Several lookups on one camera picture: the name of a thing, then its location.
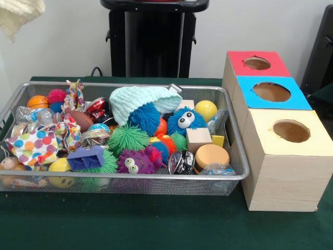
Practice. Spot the clear blue plastic packet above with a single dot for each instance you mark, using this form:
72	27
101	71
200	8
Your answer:
218	121

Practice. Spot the red black packet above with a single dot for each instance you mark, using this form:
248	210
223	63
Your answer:
96	107

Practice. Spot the cream waffle cloth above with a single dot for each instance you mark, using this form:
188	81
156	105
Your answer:
18	13

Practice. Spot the clear mesh bin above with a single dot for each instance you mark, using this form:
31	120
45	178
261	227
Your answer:
231	156

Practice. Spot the wooden box with three holes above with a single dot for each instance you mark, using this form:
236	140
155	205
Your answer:
283	172

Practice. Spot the blue fuzzy ball with eyes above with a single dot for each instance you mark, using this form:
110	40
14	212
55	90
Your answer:
186	121

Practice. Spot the wooden cube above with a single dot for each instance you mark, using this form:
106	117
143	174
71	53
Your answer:
199	139

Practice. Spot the mint green knit cloth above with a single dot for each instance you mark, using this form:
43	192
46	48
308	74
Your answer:
135	99

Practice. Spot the small green spiky ball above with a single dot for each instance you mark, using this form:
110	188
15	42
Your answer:
127	138

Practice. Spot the purple spiky ball with eyes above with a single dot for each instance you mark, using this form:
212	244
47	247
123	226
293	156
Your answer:
136	161

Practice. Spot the yellow block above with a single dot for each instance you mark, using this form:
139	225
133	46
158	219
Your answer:
218	140

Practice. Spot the round wooden disc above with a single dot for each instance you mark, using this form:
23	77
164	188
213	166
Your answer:
211	156

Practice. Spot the clear crumpled plastic packet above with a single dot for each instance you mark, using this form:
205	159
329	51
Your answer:
217	169

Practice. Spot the blue globe ball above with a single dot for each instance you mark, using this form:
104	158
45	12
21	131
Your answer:
99	127

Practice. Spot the large green spiky ball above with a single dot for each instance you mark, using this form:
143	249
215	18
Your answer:
110	164

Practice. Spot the silver can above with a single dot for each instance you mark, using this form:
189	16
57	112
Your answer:
94	138

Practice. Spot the brown toy football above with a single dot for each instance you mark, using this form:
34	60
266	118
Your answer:
80	120

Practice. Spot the purple plastic block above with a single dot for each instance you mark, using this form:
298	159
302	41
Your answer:
86	158

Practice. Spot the pink spiky ball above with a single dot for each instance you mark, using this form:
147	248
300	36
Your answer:
56	96

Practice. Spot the yellow smiley ball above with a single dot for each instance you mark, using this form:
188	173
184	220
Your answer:
61	172

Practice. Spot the small orange basketball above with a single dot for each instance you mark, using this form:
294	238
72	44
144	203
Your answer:
37	102

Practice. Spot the polka dot cloth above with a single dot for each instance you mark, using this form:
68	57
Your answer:
36	146

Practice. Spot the black chair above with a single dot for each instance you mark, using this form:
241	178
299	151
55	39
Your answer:
320	57

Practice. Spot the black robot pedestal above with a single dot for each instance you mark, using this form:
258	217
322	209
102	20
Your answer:
156	41

